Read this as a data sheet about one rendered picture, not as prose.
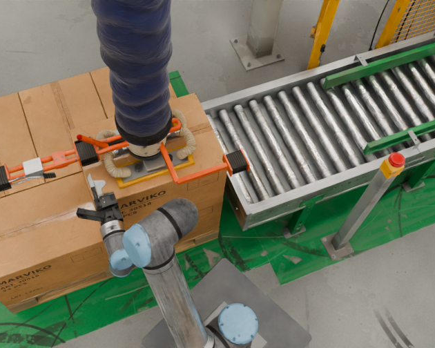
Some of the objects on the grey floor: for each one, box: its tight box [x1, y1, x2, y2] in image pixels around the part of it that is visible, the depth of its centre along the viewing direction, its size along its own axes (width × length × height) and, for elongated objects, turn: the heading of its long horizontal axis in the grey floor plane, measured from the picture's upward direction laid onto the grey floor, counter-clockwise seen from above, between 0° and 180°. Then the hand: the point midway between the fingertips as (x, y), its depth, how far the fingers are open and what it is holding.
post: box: [330, 158, 405, 252], centre depth 280 cm, size 7×7×100 cm
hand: (90, 182), depth 215 cm, fingers open, 14 cm apart
